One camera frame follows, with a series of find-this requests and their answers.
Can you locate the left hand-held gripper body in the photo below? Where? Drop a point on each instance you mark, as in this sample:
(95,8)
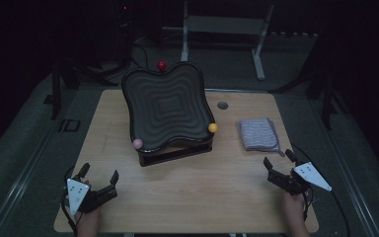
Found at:
(77,194)

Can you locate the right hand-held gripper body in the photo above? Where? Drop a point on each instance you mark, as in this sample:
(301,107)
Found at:
(311,174)

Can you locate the purple striped towel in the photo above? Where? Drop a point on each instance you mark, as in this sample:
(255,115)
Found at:
(258,133)

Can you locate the pink ball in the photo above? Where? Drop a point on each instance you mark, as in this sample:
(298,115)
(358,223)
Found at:
(137,143)

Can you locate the yellow ball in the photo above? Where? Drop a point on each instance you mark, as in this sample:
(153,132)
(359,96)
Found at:
(212,127)

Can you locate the black wavy tray with stand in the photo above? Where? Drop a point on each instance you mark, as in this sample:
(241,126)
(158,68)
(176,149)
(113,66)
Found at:
(167,108)

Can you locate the red ball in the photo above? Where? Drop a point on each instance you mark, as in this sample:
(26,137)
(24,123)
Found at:
(161,65)

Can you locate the person's left hand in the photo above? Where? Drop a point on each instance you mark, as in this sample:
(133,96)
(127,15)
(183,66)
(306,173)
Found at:
(89,223)

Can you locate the person's right hand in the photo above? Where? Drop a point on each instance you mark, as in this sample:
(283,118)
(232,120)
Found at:
(294,207)

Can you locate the black floor stand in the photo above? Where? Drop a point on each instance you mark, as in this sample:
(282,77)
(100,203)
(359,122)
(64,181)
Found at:
(56,95)
(326,105)

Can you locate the white power strip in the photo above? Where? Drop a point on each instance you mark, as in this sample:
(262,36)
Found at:
(292,34)

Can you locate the dark equipment with red light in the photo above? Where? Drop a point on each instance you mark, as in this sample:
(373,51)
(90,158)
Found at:
(124,19)

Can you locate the black floor bracket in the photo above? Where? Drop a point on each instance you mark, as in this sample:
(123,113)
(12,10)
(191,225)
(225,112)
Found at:
(61,125)

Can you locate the white metal stand frame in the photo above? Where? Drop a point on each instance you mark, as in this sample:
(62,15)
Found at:
(227,24)

